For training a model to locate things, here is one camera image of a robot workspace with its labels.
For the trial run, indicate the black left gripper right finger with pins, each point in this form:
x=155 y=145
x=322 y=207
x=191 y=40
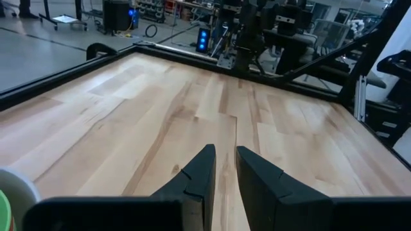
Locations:
x=269 y=199

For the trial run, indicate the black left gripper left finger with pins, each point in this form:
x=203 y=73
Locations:
x=196 y=192

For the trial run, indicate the white ribbed bowl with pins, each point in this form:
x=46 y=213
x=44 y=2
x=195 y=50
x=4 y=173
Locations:
x=22 y=192

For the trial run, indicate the green plastic bowl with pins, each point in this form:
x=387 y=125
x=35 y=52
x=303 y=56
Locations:
x=4 y=211

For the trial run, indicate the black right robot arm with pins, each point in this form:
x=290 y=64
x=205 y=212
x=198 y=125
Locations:
x=247 y=38

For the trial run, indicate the shelf with bins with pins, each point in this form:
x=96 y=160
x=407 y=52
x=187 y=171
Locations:
x=152 y=8

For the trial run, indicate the silver aluminium strip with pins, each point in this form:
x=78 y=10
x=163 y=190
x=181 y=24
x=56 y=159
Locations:
x=359 y=96

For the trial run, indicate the computer tower with blue lights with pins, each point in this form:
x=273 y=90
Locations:
x=203 y=40

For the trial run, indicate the grey desk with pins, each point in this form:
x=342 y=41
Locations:
x=377 y=81

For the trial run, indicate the grey mesh chair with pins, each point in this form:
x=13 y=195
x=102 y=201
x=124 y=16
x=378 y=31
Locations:
x=330 y=32

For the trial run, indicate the black computer tower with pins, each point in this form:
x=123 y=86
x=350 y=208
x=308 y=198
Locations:
x=117 y=16

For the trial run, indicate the white robot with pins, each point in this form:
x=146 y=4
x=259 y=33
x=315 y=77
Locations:
x=356 y=25

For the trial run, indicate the white wheeled platform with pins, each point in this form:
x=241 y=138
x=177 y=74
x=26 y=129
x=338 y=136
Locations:
x=65 y=20

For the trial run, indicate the person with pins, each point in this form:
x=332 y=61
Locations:
x=27 y=8

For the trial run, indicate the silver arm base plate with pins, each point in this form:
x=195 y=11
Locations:
x=226 y=61

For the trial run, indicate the black aluminium table frame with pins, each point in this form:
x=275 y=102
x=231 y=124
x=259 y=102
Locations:
x=48 y=83

